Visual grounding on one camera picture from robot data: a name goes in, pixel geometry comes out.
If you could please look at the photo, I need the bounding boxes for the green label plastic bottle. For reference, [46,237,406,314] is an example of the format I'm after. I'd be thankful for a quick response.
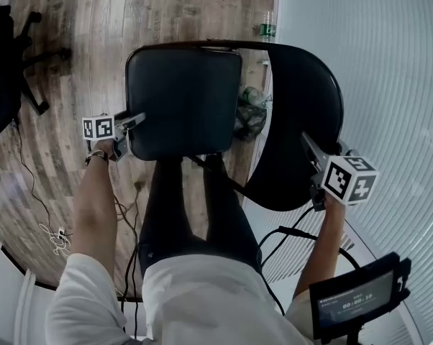
[256,10,277,43]

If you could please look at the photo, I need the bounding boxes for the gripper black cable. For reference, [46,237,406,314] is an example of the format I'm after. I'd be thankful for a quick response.
[257,206,362,316]
[112,194,141,340]

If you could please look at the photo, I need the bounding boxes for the black folding chair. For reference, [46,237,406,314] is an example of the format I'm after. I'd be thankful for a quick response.
[124,40,346,213]

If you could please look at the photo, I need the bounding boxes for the black monitor mount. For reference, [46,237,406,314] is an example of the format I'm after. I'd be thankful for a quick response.
[344,321,367,345]

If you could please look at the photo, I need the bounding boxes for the black padded office chair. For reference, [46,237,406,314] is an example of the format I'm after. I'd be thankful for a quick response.
[0,4,73,154]

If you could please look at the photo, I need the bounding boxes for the white power strip with cable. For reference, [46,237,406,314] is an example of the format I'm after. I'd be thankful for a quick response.
[39,222,73,259]

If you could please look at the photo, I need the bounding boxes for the silver bracelet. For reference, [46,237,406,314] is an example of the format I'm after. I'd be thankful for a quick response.
[84,149,110,167]

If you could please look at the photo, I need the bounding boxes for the camouflage bag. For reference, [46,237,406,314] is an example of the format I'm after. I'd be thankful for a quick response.
[233,97,268,142]

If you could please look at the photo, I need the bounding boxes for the thin black floor cable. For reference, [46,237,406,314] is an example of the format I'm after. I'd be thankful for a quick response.
[13,119,73,237]

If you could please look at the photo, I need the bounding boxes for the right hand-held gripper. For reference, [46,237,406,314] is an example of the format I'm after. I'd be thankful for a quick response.
[300,131,380,212]

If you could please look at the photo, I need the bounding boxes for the person's left forearm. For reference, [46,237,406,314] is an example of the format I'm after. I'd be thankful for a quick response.
[72,156,117,287]

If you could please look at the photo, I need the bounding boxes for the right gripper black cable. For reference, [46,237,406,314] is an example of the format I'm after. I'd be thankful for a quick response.
[257,206,362,316]

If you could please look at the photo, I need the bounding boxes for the person's right forearm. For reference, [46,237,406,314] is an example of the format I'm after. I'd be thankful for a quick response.
[293,195,348,298]

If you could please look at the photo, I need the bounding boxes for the small black monitor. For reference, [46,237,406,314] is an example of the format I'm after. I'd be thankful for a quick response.
[309,252,412,341]

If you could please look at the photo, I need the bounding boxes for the person's left hand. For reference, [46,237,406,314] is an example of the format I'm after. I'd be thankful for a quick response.
[89,138,118,162]

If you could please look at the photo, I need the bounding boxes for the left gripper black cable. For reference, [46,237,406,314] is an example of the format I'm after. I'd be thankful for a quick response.
[112,194,141,340]

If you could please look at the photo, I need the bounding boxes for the person's black trousers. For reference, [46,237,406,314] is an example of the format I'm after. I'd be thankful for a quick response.
[139,152,263,276]

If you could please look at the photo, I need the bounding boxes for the person's white shirt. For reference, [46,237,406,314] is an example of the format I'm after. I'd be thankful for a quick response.
[45,253,316,345]

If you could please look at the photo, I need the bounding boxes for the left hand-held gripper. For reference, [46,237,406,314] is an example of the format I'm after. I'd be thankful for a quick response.
[81,111,147,163]

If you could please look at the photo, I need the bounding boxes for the clear plastic bottle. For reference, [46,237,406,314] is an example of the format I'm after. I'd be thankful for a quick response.
[240,86,268,106]

